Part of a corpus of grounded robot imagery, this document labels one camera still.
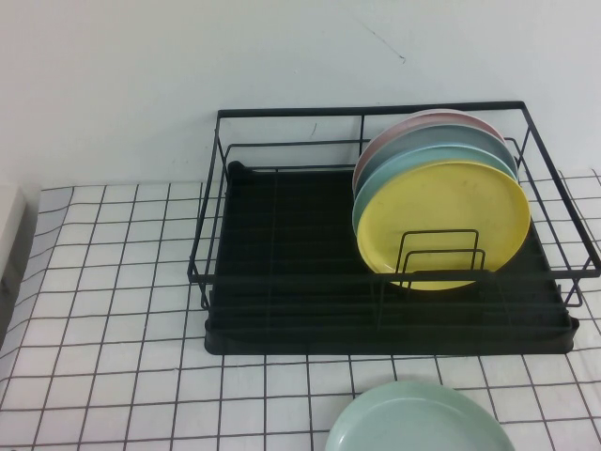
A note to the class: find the yellow plate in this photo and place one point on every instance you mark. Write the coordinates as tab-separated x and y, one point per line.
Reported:
441	211

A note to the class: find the light blue plate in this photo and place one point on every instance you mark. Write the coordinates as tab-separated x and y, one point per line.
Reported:
399	163

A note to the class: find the pink plate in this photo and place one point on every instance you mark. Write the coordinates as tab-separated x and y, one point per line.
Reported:
422	119

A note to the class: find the grey plate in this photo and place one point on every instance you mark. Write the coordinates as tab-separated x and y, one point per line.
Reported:
446	136

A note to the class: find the mint green plate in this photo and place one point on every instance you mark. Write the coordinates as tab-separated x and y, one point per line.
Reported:
404	418

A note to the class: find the black plastic drip tray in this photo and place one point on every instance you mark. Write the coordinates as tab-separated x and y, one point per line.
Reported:
291	225

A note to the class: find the white black-grid tablecloth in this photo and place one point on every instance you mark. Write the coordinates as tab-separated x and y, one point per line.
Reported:
117	305

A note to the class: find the white box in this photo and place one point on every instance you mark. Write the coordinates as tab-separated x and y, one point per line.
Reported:
14	244

